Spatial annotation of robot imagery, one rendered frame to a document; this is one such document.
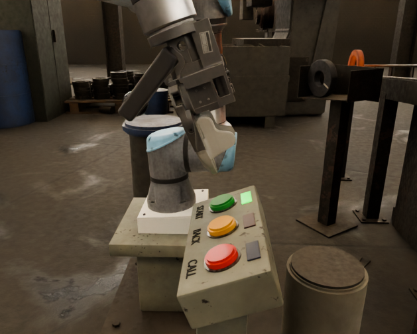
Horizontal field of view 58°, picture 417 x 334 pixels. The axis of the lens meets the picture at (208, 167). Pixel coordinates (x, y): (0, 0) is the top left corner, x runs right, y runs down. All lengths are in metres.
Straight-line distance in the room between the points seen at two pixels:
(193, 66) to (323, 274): 0.35
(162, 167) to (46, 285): 0.68
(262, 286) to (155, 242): 0.69
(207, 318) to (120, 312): 0.87
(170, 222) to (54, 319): 0.51
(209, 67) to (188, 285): 0.28
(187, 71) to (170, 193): 0.63
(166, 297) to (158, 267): 0.11
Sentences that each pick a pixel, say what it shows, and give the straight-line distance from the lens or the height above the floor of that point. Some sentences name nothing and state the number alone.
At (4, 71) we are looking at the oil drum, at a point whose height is 0.53.
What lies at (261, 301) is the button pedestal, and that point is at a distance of 0.44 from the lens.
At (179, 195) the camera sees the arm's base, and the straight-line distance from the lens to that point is 1.11.
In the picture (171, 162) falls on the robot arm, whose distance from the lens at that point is 1.07.
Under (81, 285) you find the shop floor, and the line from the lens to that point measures 1.49.
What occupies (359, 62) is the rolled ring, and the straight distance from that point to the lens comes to 2.26.
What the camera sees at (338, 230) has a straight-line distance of 1.83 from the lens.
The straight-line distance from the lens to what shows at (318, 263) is 0.62.
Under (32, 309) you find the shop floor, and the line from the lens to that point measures 1.44.
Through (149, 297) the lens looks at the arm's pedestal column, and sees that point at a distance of 1.26.
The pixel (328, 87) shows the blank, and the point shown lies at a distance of 1.65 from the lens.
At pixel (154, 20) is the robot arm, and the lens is 0.51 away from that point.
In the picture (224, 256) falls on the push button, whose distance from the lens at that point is 0.44.
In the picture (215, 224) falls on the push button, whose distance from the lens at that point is 0.52.
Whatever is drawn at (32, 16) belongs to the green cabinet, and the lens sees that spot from 4.11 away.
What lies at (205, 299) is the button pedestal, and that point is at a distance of 0.44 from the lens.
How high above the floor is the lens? 0.85
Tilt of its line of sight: 20 degrees down
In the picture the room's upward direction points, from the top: straight up
